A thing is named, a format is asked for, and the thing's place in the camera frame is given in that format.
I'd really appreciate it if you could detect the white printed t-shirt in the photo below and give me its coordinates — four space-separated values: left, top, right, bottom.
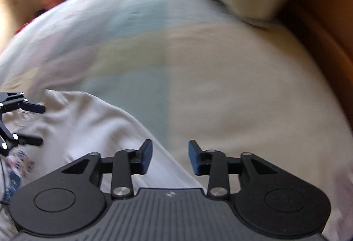
0 89 205 241

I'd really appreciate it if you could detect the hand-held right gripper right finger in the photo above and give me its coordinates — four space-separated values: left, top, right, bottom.
188 139 280 200

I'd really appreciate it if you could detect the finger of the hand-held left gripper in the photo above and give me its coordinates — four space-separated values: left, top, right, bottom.
0 91 46 115
0 120 44 157

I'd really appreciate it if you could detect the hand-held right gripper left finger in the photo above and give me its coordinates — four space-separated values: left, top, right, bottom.
61 139 153 200

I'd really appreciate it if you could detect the wooden bed frame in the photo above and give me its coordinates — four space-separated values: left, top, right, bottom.
278 0 353 126

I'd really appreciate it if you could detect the pastel patchwork bed sheet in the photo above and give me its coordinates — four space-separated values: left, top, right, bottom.
0 0 353 241

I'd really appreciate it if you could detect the red item behind bed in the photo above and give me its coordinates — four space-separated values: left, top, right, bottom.
13 20 31 35

